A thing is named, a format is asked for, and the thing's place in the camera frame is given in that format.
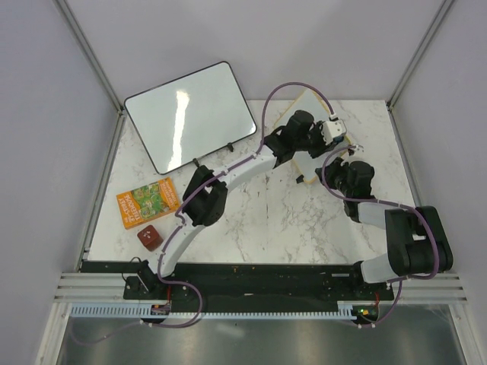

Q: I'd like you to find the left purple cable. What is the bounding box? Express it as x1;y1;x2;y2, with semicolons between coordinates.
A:
71;81;338;346

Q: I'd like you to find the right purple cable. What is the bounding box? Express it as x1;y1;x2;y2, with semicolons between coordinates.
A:
321;146;442;330

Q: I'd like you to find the purple cable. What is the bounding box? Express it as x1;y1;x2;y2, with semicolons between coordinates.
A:
321;146;442;330
71;81;338;346

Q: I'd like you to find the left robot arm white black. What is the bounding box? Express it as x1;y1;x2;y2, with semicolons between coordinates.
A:
140;110;346;299

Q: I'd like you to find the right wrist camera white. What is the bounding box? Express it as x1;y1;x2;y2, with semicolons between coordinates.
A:
347;144;364;156

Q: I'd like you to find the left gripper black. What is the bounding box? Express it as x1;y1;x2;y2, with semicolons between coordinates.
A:
294;122;336;160

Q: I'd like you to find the white slotted cable duct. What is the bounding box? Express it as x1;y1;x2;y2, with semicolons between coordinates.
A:
70;303;357;320

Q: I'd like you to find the orange book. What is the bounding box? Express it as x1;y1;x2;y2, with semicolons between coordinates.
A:
116;178;180;230

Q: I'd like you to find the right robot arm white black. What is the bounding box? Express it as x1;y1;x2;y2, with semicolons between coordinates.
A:
315;157;454;300

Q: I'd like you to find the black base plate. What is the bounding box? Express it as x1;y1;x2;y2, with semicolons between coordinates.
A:
81;261;393;303

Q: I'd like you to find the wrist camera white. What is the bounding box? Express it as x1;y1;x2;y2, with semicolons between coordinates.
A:
347;144;364;156
322;119;347;144

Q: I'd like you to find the aluminium frame rail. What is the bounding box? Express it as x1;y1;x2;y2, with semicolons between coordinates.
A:
54;273;125;303

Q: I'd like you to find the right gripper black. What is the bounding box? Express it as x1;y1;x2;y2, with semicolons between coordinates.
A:
315;157;352;198

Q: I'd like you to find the yellow framed whiteboard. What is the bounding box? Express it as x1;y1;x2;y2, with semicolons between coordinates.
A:
274;89;350;183

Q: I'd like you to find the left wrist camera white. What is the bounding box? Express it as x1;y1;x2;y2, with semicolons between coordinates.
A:
322;119;347;144

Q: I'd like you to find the brown red cube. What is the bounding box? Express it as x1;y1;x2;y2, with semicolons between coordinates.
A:
137;224;164;252

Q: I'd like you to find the black framed whiteboard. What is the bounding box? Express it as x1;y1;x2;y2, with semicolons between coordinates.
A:
124;61;257;175

